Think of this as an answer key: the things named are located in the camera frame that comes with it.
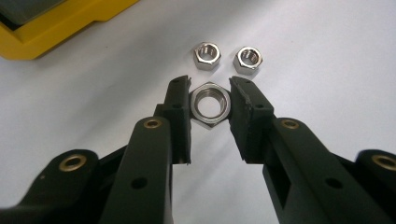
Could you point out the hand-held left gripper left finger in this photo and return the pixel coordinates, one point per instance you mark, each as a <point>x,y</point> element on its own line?
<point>146,174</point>

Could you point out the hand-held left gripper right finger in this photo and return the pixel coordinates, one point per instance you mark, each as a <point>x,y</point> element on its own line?
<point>299,174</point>

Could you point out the silver hex nut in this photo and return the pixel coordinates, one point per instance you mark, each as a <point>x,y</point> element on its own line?
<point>247,70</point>
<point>207,65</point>
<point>210,122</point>

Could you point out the yellow black organizer case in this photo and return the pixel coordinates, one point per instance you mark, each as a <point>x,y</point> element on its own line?
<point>46,40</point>

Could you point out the transparent plastic drawer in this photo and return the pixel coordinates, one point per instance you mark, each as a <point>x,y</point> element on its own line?
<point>25,9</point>

